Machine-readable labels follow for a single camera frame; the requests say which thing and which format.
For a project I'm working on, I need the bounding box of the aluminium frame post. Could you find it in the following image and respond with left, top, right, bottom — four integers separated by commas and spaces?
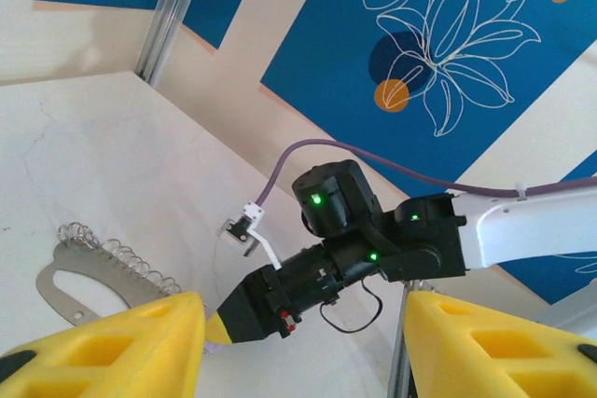
134, 0, 209, 88

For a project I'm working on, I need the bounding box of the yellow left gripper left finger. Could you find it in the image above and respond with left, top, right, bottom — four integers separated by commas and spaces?
0, 290, 207, 398

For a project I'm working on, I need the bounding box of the thin black gripper wire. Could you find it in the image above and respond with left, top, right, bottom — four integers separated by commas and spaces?
320, 279, 382, 336

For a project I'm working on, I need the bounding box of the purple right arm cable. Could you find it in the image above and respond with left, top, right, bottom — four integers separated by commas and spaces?
256, 139, 597, 208

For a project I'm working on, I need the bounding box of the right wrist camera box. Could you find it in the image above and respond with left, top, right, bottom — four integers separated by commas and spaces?
215, 200, 268, 259

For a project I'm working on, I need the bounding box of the blue poster flower dark circle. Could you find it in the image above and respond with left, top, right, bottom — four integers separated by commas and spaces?
259, 0, 597, 199

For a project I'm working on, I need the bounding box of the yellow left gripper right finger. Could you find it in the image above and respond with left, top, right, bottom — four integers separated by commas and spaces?
401, 289, 597, 398

